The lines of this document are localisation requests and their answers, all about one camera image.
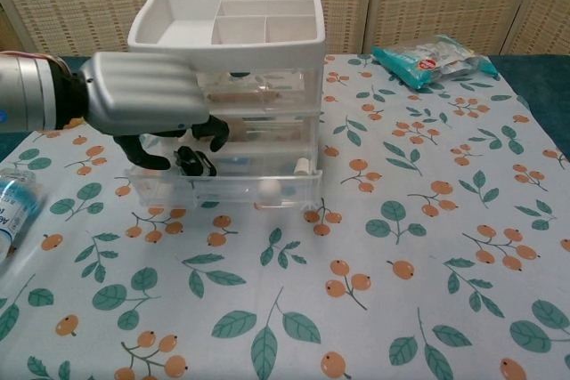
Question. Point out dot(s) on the teal snack bag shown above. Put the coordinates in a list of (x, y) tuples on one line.
[(427, 64)]

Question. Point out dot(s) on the dark round cap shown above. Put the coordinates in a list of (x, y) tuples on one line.
[(239, 74)]

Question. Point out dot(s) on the white drawer organizer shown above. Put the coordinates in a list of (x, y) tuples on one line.
[(231, 53)]

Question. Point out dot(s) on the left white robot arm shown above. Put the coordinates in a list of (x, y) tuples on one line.
[(26, 91)]

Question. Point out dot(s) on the clear plastic drawer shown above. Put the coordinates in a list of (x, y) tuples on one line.
[(303, 86), (276, 131), (231, 195)]

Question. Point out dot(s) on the small black clip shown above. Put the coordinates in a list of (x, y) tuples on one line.
[(196, 162)]

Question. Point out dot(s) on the brown wooden stick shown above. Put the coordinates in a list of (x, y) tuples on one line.
[(240, 96)]

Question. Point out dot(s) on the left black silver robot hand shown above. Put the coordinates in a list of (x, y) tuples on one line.
[(142, 91)]

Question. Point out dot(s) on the small white cylinder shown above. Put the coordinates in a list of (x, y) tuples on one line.
[(303, 166)]

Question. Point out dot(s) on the clear water bottle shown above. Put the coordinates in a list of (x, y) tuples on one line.
[(15, 211)]

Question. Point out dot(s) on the small white ball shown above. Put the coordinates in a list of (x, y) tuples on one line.
[(270, 188)]

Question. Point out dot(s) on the bamboo folding screen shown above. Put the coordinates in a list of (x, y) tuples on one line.
[(445, 2)]

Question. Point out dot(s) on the floral print tablecloth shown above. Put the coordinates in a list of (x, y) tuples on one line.
[(356, 242)]

